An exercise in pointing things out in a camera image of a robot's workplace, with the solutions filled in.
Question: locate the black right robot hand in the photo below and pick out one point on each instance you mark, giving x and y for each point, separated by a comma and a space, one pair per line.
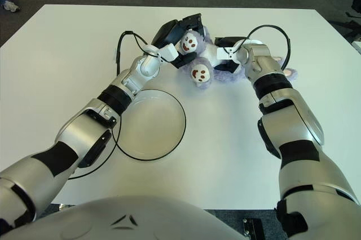
228, 42

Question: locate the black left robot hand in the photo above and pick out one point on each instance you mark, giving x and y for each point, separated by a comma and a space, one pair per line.
167, 33

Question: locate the purple plush bunny doll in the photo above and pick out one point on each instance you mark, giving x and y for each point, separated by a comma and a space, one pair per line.
203, 75

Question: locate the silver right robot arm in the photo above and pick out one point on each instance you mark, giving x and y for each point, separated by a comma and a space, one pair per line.
296, 121

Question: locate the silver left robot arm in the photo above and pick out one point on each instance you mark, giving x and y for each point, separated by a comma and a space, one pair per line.
81, 130

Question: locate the white plate with black rim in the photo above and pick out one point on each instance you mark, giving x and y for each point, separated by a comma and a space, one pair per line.
158, 127

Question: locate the black equipment stand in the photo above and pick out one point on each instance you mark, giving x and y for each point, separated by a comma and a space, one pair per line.
356, 0

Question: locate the black metal stand part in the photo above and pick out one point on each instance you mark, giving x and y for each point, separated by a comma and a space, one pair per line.
253, 228

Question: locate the silver robot torso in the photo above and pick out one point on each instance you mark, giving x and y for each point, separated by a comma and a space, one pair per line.
141, 223

